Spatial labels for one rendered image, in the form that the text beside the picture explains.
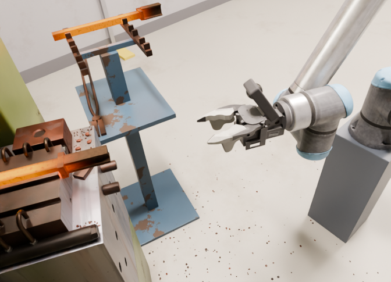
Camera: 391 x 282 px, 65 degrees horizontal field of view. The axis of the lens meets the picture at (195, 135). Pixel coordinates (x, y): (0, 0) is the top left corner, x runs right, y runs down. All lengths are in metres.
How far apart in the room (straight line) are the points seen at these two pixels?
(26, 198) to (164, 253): 1.06
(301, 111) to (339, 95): 0.11
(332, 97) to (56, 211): 0.65
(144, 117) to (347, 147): 0.80
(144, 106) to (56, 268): 0.69
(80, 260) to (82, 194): 0.14
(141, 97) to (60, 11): 2.02
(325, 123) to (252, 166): 1.18
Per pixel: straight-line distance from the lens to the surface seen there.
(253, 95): 0.68
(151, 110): 1.18
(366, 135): 1.32
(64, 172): 0.70
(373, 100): 1.26
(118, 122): 1.17
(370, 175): 1.39
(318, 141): 0.87
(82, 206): 0.74
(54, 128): 0.85
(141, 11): 1.27
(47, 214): 0.67
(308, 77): 0.93
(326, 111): 0.80
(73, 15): 3.22
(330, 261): 1.70
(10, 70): 1.08
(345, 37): 0.90
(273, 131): 0.78
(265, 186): 1.87
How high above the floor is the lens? 1.47
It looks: 43 degrees down
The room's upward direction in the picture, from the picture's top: 5 degrees counter-clockwise
